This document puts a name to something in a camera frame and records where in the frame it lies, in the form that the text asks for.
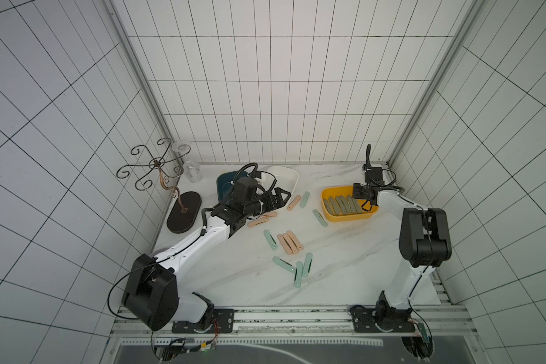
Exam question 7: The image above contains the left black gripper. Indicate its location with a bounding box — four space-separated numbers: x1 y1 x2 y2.
245 187 292 216

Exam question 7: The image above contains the olive knife pair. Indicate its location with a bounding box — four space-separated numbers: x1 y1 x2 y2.
352 199 364 214

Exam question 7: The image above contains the white storage box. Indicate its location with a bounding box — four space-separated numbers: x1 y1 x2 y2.
264 165 299 195

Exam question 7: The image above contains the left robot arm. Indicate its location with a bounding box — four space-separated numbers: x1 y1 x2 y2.
121 171 291 332

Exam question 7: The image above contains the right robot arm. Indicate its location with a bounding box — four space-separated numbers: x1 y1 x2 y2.
353 184 452 324

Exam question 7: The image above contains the yellow storage box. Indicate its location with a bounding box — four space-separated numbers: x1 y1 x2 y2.
321 185 379 222

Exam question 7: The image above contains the dark teal storage box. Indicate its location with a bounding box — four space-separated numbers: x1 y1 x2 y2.
216 171 237 201

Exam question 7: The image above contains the pink knife lower left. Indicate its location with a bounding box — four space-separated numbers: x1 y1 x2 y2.
247 216 269 228

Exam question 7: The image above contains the mint knife left pair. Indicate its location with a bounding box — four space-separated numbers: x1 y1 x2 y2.
264 230 278 250

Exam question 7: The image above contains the pink knife cluster left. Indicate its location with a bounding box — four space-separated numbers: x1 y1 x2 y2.
277 234 293 255

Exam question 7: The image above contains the mint knife lower vertical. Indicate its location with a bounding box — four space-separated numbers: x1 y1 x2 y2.
294 261 303 288

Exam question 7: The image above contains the clear wine glass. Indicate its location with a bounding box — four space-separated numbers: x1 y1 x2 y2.
172 141 203 183

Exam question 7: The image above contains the black oval rack base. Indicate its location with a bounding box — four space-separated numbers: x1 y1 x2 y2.
166 191 202 234

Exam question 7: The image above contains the metal scroll glass rack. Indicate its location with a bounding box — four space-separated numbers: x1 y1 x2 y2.
115 137 191 200

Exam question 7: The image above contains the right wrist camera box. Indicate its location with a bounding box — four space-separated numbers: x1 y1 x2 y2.
364 166 385 185

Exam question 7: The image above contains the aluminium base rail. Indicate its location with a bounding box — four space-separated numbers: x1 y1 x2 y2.
113 305 476 340

